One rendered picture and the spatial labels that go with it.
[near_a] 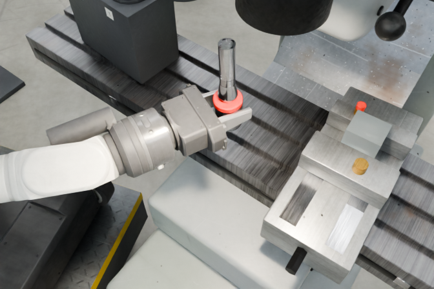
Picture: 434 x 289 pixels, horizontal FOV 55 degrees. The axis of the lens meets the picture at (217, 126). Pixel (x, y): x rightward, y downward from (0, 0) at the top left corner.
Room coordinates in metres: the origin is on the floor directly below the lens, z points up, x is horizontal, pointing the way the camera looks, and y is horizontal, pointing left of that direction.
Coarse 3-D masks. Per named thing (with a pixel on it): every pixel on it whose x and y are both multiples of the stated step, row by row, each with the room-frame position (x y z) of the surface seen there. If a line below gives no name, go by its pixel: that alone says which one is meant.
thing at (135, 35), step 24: (72, 0) 0.77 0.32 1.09; (96, 0) 0.70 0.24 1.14; (120, 0) 0.68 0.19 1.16; (144, 0) 0.69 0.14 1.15; (168, 0) 0.72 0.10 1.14; (96, 24) 0.72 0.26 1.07; (120, 24) 0.66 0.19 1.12; (144, 24) 0.67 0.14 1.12; (168, 24) 0.71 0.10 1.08; (96, 48) 0.74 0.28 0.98; (120, 48) 0.67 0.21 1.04; (144, 48) 0.66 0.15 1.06; (168, 48) 0.70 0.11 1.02; (144, 72) 0.65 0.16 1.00
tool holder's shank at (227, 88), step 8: (224, 40) 0.44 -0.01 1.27; (232, 40) 0.44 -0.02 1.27; (224, 48) 0.42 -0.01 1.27; (232, 48) 0.42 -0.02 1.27; (224, 56) 0.42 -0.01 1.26; (232, 56) 0.42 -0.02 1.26; (224, 64) 0.42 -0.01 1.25; (232, 64) 0.42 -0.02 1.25; (224, 72) 0.42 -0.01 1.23; (232, 72) 0.42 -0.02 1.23; (224, 80) 0.42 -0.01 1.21; (232, 80) 0.42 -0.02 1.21; (224, 88) 0.42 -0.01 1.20; (232, 88) 0.42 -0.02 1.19; (224, 96) 0.42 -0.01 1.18; (232, 96) 0.42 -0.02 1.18
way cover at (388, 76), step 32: (416, 0) 0.74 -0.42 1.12; (320, 32) 0.79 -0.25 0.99; (416, 32) 0.70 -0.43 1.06; (288, 64) 0.75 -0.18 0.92; (320, 64) 0.73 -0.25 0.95; (352, 64) 0.70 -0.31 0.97; (384, 64) 0.68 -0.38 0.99; (416, 64) 0.66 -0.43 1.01; (320, 96) 0.66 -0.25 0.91; (384, 96) 0.63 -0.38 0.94
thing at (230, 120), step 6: (246, 108) 0.42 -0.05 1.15; (228, 114) 0.40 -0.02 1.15; (234, 114) 0.40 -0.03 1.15; (240, 114) 0.41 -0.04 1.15; (246, 114) 0.41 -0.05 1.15; (222, 120) 0.39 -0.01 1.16; (228, 120) 0.39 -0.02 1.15; (234, 120) 0.40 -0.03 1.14; (240, 120) 0.41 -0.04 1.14; (246, 120) 0.41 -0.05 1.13; (228, 126) 0.39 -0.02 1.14; (234, 126) 0.40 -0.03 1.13
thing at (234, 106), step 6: (216, 96) 0.43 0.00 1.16; (240, 96) 0.43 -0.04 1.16; (216, 102) 0.42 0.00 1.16; (222, 102) 0.42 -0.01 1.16; (234, 102) 0.42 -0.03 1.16; (240, 102) 0.42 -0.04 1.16; (216, 108) 0.42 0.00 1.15; (222, 108) 0.41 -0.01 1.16; (228, 108) 0.41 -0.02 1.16; (234, 108) 0.41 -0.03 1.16
